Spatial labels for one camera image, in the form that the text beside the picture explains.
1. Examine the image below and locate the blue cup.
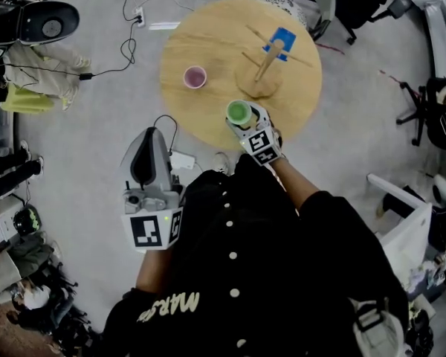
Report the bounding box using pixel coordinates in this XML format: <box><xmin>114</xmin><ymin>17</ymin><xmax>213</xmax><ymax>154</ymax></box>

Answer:
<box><xmin>263</xmin><ymin>26</ymin><xmax>297</xmax><ymax>62</ymax></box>

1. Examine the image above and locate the white power strip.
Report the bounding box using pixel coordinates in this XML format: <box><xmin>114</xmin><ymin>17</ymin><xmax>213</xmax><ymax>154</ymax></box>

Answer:
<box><xmin>132</xmin><ymin>6</ymin><xmax>147</xmax><ymax>28</ymax></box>
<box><xmin>168</xmin><ymin>150</ymin><xmax>197</xmax><ymax>172</ymax></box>

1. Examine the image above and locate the pile of black stands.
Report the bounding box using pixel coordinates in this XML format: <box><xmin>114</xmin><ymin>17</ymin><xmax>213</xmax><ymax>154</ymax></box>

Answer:
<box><xmin>39</xmin><ymin>261</ymin><xmax>98</xmax><ymax>350</ymax></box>

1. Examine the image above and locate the round wooden table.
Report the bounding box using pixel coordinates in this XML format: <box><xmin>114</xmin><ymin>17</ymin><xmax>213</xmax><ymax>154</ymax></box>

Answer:
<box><xmin>158</xmin><ymin>0</ymin><xmax>324</xmax><ymax>152</ymax></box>

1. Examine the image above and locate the black and green helmet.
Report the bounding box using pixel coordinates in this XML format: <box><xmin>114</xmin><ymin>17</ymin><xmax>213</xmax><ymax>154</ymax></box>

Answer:
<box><xmin>12</xmin><ymin>205</ymin><xmax>43</xmax><ymax>237</ymax></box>

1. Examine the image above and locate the red cup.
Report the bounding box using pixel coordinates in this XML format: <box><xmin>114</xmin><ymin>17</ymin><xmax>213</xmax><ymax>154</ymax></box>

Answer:
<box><xmin>182</xmin><ymin>65</ymin><xmax>208</xmax><ymax>90</ymax></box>

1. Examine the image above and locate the white desk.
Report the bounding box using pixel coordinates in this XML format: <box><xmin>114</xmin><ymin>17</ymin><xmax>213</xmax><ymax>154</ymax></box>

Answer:
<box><xmin>401</xmin><ymin>0</ymin><xmax>446</xmax><ymax>82</ymax></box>

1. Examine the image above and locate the white side table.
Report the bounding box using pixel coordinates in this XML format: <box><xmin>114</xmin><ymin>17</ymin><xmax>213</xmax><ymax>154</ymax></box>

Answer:
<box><xmin>366</xmin><ymin>173</ymin><xmax>434</xmax><ymax>275</ymax></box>

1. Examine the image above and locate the grey bag with black strap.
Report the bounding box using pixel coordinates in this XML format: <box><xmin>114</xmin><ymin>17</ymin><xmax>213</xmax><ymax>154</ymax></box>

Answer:
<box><xmin>350</xmin><ymin>297</ymin><xmax>407</xmax><ymax>357</ymax></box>

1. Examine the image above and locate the person's black buttoned shirt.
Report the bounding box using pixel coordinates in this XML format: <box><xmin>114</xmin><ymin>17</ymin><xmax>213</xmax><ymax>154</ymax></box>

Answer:
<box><xmin>102</xmin><ymin>153</ymin><xmax>410</xmax><ymax>357</ymax></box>

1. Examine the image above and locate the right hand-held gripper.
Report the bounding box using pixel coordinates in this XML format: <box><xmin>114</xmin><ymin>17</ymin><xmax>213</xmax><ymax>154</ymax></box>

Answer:
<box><xmin>225</xmin><ymin>104</ymin><xmax>283</xmax><ymax>167</ymax></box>

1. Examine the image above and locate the wooden cup tree stand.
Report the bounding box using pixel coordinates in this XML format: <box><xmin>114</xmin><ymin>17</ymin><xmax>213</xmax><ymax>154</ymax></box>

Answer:
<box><xmin>234</xmin><ymin>24</ymin><xmax>315</xmax><ymax>100</ymax></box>

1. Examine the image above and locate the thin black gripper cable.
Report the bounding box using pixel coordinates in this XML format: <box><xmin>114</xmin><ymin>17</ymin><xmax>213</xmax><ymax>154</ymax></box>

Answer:
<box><xmin>153</xmin><ymin>114</ymin><xmax>180</xmax><ymax>156</ymax></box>

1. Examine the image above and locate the person's right forearm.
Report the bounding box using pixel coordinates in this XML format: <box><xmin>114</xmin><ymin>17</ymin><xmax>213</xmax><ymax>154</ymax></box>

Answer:
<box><xmin>269</xmin><ymin>154</ymin><xmax>321</xmax><ymax>216</ymax></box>

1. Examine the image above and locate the yellow-green folded cloth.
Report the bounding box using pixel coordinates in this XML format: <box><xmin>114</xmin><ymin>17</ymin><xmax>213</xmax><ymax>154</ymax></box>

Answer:
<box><xmin>0</xmin><ymin>83</ymin><xmax>56</xmax><ymax>114</ymax></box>

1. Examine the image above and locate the green cup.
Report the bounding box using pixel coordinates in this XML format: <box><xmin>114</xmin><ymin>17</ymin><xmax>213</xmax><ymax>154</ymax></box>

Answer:
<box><xmin>225</xmin><ymin>99</ymin><xmax>253</xmax><ymax>128</ymax></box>

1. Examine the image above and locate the white box device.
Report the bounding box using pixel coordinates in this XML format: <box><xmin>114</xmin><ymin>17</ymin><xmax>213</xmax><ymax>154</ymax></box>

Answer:
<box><xmin>0</xmin><ymin>194</ymin><xmax>24</xmax><ymax>245</ymax></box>

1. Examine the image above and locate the person's left forearm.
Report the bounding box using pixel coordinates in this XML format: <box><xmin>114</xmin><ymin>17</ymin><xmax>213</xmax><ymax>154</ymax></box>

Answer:
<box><xmin>135</xmin><ymin>248</ymin><xmax>172</xmax><ymax>294</ymax></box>

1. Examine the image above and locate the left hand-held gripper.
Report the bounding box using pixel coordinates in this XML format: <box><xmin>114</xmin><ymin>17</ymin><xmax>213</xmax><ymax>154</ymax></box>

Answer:
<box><xmin>120</xmin><ymin>126</ymin><xmax>186</xmax><ymax>251</ymax></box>

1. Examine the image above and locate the person's white shoe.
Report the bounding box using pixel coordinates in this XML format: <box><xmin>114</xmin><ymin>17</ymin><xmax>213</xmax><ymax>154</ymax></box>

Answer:
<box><xmin>212</xmin><ymin>151</ymin><xmax>230</xmax><ymax>175</ymax></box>

